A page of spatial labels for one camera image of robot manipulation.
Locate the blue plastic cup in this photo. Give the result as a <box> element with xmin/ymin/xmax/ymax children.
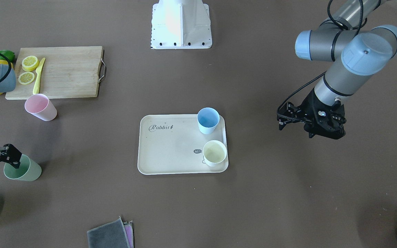
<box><xmin>197</xmin><ymin>107</ymin><xmax>220</xmax><ymax>134</ymax></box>

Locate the yellow plastic knife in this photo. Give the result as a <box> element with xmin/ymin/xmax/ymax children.
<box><xmin>32</xmin><ymin>58</ymin><xmax>46</xmax><ymax>95</ymax></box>

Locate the lemon half slice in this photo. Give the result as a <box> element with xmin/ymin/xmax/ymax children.
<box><xmin>21</xmin><ymin>55</ymin><xmax>39</xmax><ymax>72</ymax></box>
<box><xmin>18</xmin><ymin>72</ymin><xmax>35</xmax><ymax>85</ymax></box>

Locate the cream plastic cup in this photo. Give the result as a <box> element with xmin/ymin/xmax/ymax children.
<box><xmin>203</xmin><ymin>140</ymin><xmax>227</xmax><ymax>167</ymax></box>

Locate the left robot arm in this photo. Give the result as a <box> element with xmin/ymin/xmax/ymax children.
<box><xmin>277</xmin><ymin>0</ymin><xmax>397</xmax><ymax>140</ymax></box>

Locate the wooden cutting board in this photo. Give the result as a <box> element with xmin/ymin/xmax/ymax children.
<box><xmin>14</xmin><ymin>46</ymin><xmax>104</xmax><ymax>99</ymax></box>

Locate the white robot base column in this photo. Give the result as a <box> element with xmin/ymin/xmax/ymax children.
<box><xmin>150</xmin><ymin>0</ymin><xmax>213</xmax><ymax>49</ymax></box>

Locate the grey folded cloth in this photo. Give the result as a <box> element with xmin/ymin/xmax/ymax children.
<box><xmin>87</xmin><ymin>217</ymin><xmax>134</xmax><ymax>248</ymax></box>

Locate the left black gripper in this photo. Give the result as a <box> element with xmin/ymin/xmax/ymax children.
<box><xmin>277</xmin><ymin>90</ymin><xmax>347</xmax><ymax>140</ymax></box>

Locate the pink plastic cup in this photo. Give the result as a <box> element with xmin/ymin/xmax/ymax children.
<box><xmin>24</xmin><ymin>94</ymin><xmax>57</xmax><ymax>121</ymax></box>

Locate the cream serving tray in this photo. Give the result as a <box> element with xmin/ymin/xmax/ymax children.
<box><xmin>137</xmin><ymin>114</ymin><xmax>229</xmax><ymax>175</ymax></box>

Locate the green lime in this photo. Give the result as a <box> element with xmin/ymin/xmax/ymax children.
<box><xmin>0</xmin><ymin>49</ymin><xmax>16</xmax><ymax>62</ymax></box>

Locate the green plastic cup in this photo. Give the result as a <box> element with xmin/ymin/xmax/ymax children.
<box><xmin>3</xmin><ymin>154</ymin><xmax>42</xmax><ymax>182</ymax></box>

